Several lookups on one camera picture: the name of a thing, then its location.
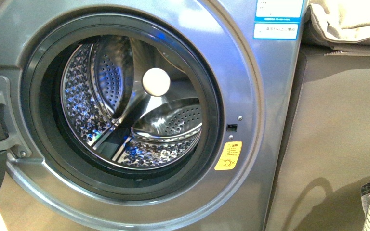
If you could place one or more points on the orange warning sticker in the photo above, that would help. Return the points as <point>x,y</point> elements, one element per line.
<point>229,156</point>

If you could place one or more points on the grey front-load washing machine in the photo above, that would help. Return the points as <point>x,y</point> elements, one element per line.
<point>244,85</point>

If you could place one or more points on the white paper tag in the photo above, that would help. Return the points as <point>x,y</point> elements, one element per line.
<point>365,197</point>

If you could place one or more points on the steel washing drum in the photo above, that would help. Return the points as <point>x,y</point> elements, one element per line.
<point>131,104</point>

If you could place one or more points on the grey brown cabinet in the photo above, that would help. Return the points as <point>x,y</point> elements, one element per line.
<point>324,158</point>

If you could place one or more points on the beige folded cloth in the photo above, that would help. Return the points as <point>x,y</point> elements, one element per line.
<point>342,25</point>

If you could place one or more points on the white blue energy label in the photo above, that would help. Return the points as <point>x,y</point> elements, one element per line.
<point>278,19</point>

